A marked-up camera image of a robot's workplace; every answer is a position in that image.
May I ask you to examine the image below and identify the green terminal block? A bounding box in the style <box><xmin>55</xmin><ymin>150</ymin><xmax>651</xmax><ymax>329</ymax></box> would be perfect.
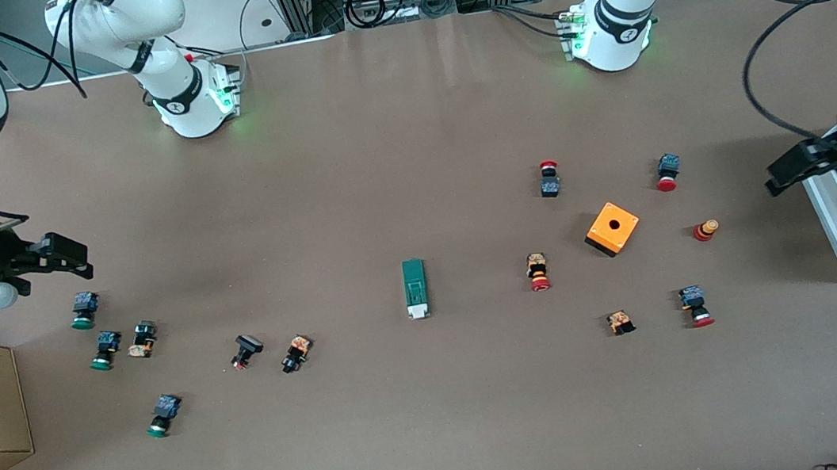
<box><xmin>400</xmin><ymin>258</ymin><xmax>433</xmax><ymax>322</ymax></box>

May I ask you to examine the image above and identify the green-capped push button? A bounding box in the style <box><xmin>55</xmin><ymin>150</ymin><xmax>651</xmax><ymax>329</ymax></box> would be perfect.
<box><xmin>86</xmin><ymin>329</ymin><xmax>126</xmax><ymax>373</ymax></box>
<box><xmin>141</xmin><ymin>392</ymin><xmax>186</xmax><ymax>440</ymax></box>
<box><xmin>68</xmin><ymin>290</ymin><xmax>103</xmax><ymax>331</ymax></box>

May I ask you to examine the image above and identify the black selector beige contact block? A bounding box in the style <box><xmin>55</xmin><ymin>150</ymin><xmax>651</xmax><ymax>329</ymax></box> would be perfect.
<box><xmin>124</xmin><ymin>319</ymin><xmax>160</xmax><ymax>361</ymax></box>

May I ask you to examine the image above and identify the red orange button head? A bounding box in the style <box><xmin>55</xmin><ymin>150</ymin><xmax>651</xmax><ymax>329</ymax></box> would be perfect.
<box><xmin>691</xmin><ymin>217</ymin><xmax>722</xmax><ymax>243</ymax></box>

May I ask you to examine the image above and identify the red-capped button blue block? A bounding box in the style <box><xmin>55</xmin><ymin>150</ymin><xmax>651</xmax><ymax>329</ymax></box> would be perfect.
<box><xmin>652</xmin><ymin>152</ymin><xmax>684</xmax><ymax>193</ymax></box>
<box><xmin>678</xmin><ymin>283</ymin><xmax>716</xmax><ymax>331</ymax></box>

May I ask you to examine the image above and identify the black square push button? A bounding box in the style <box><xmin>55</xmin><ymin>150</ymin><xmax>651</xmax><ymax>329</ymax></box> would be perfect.
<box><xmin>228</xmin><ymin>333</ymin><xmax>267</xmax><ymax>371</ymax></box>

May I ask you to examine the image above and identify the small orange contact block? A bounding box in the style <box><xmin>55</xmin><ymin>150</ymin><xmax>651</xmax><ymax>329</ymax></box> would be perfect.
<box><xmin>607</xmin><ymin>308</ymin><xmax>636</xmax><ymax>337</ymax></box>

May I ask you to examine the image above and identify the black button orange contact block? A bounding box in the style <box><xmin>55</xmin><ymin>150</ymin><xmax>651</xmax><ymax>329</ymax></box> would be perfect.
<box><xmin>278</xmin><ymin>333</ymin><xmax>316</xmax><ymax>376</ymax></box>

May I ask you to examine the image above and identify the red-capped button black block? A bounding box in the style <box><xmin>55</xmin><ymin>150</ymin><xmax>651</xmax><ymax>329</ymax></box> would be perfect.
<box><xmin>537</xmin><ymin>159</ymin><xmax>563</xmax><ymax>200</ymax></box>

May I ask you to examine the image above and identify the red-capped button orange block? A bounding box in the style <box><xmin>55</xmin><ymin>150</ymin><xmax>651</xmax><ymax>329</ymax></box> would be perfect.
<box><xmin>525</xmin><ymin>251</ymin><xmax>553</xmax><ymax>293</ymax></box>

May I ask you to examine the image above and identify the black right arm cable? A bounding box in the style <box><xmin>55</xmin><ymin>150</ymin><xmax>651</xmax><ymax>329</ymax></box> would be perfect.
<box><xmin>0</xmin><ymin>0</ymin><xmax>90</xmax><ymax>108</ymax></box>

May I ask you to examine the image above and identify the orange button enclosure box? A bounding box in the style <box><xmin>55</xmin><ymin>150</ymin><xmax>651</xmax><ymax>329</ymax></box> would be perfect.
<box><xmin>581</xmin><ymin>198</ymin><xmax>644</xmax><ymax>261</ymax></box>

